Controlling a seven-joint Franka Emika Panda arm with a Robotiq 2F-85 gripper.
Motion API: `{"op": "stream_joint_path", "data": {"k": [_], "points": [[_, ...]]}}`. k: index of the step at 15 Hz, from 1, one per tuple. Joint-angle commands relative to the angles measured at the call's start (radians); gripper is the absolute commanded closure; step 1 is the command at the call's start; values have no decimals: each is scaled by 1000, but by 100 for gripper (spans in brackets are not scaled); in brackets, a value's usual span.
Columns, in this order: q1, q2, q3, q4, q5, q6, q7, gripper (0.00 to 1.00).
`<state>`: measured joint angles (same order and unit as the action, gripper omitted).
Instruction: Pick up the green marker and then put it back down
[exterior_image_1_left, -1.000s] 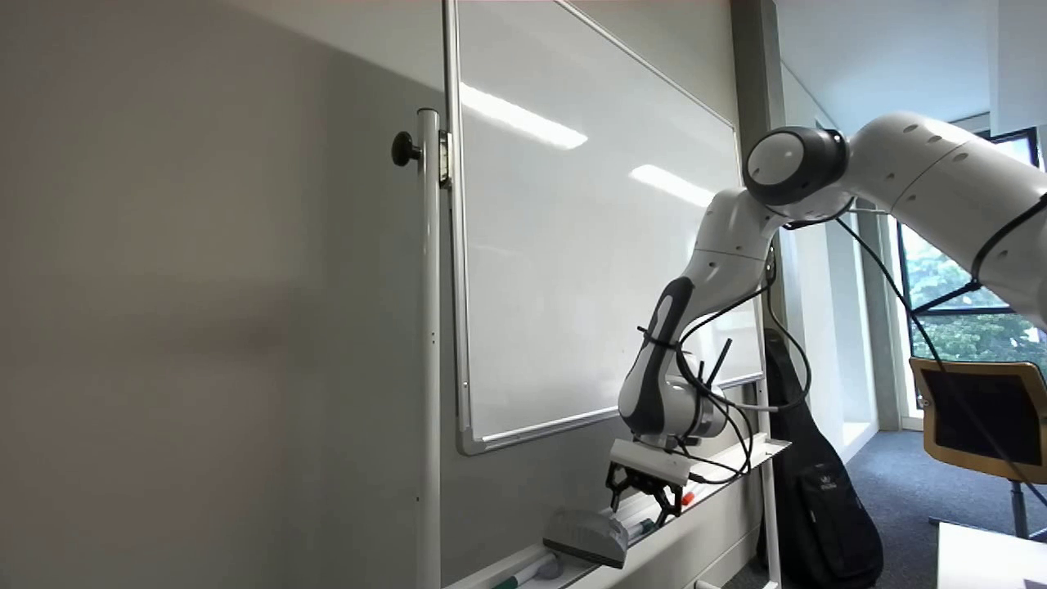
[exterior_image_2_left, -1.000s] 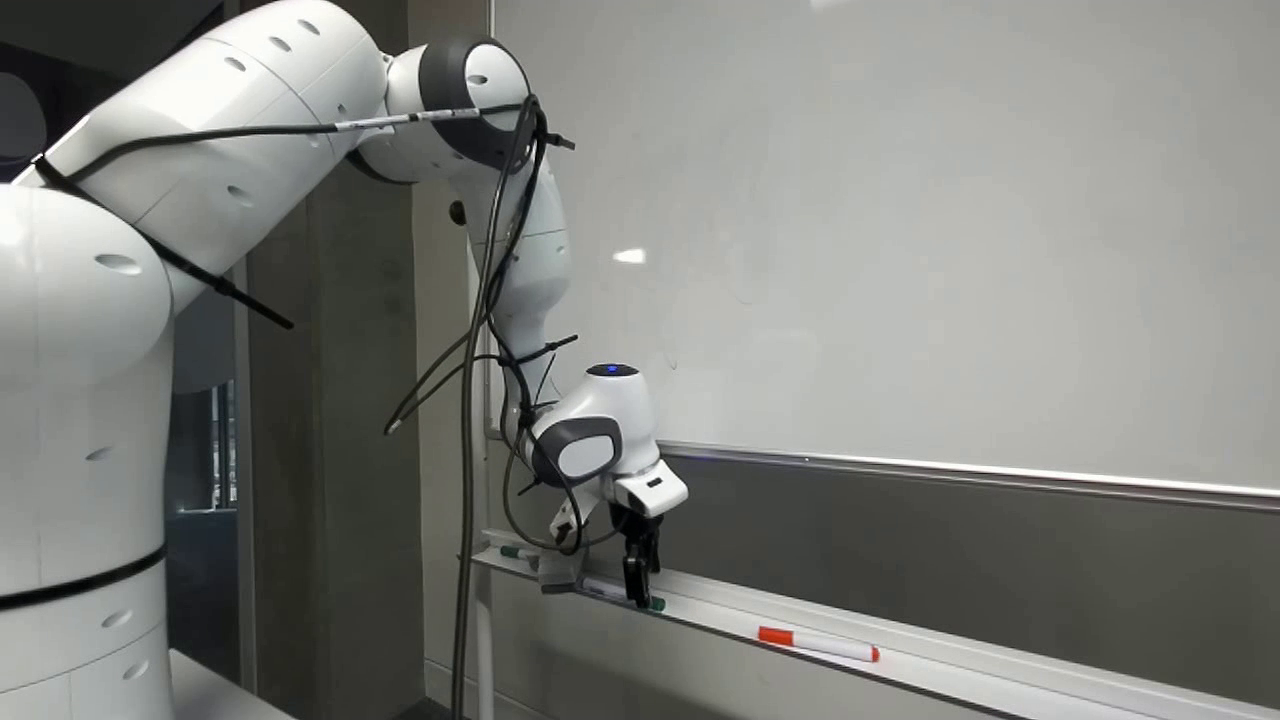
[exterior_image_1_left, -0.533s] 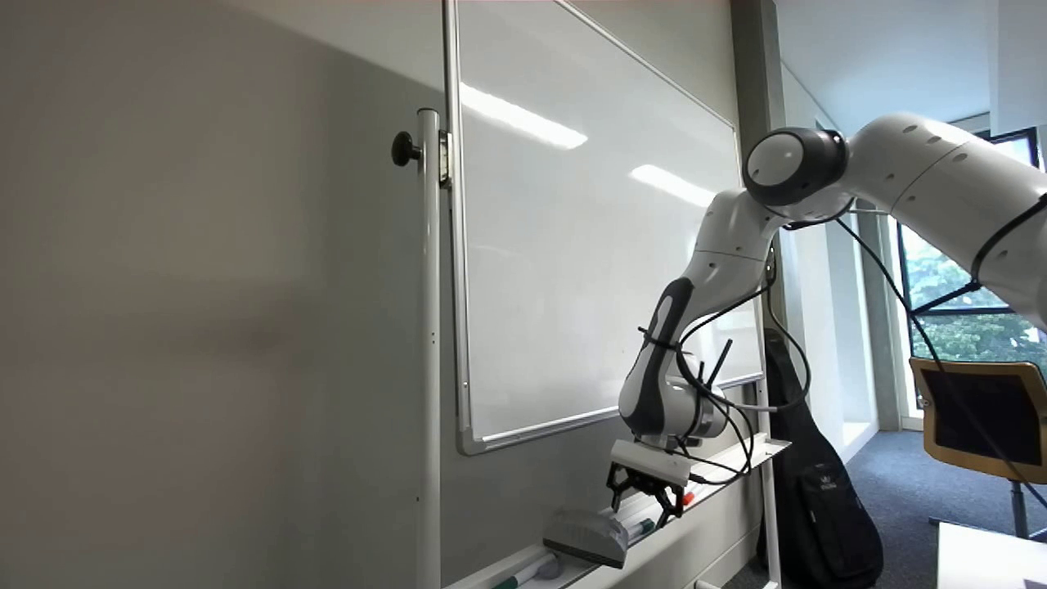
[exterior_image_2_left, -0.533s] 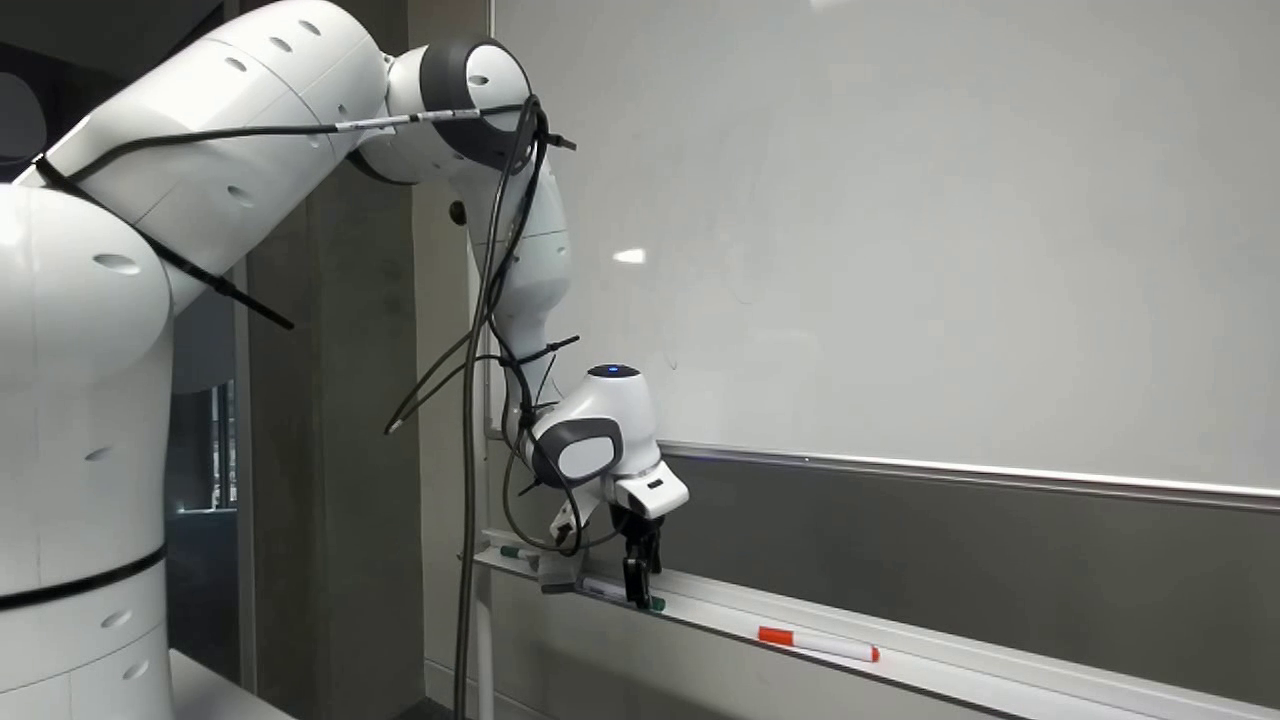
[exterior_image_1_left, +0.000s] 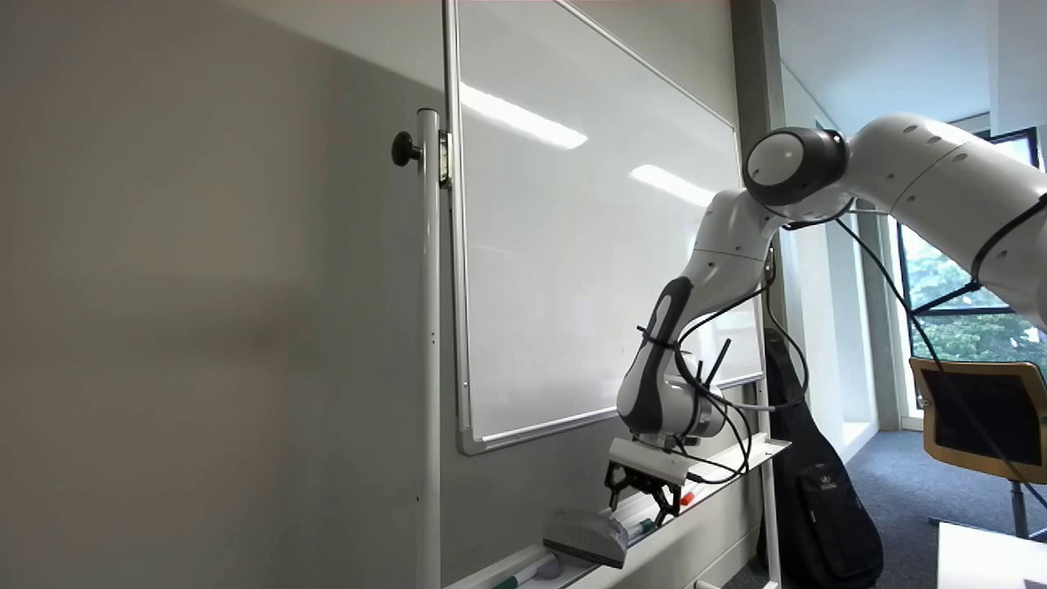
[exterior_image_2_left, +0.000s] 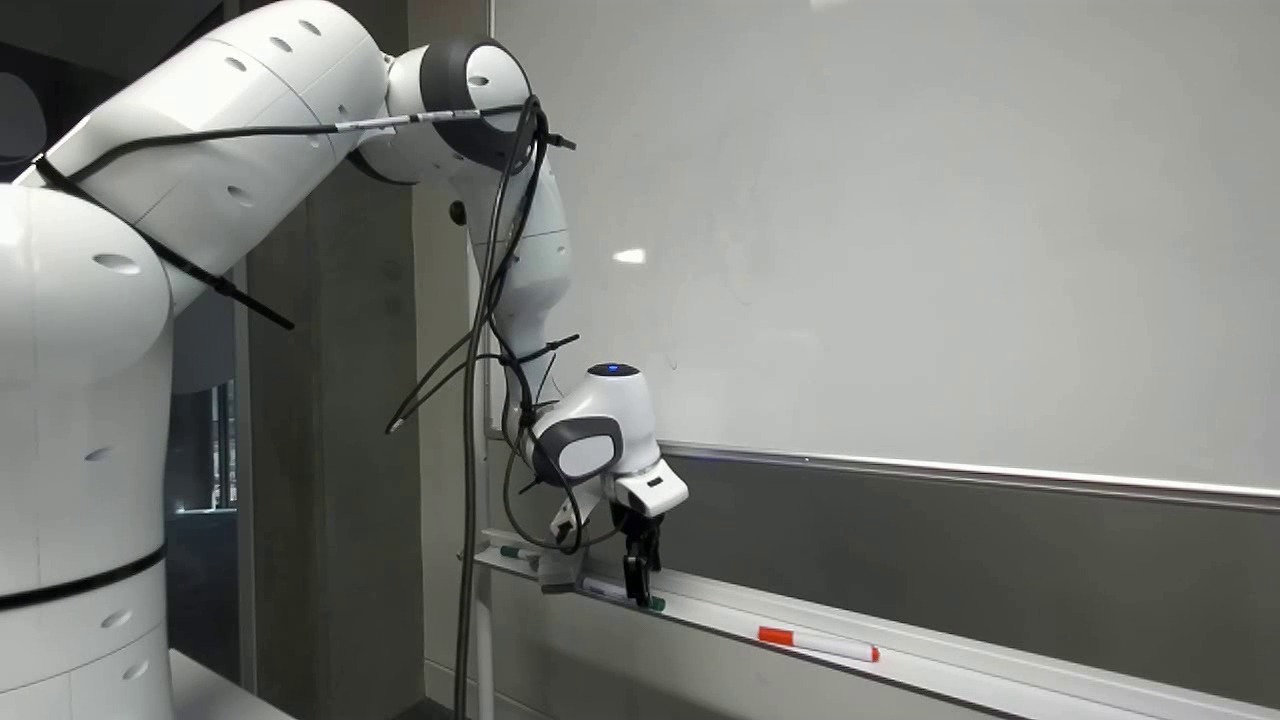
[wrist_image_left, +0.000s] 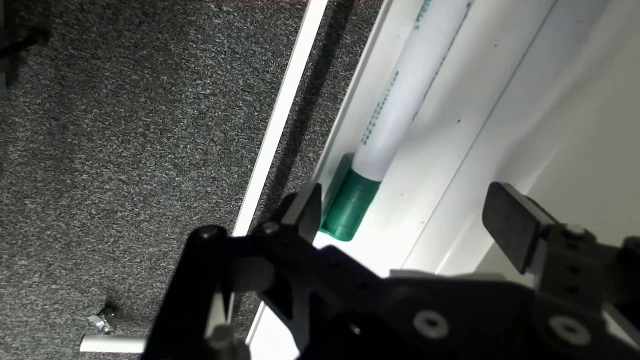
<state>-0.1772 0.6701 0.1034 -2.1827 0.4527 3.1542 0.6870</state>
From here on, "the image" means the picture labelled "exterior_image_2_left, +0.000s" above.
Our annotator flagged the large whiteboard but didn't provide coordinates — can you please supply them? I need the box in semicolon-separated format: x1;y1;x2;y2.
480;0;1280;514

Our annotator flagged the white marker tray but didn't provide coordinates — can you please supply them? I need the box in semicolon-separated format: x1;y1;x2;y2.
458;529;1280;720

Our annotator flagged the red whiteboard marker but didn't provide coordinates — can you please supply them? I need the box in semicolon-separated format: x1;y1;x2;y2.
754;619;886;668

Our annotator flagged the grey whiteboard eraser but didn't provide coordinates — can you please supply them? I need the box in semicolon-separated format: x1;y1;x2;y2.
535;536;593;591

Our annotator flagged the white whiteboard stand post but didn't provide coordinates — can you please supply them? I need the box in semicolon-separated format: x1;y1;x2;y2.
458;195;502;720

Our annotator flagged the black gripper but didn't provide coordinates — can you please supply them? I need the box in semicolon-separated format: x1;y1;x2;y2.
612;495;667;614

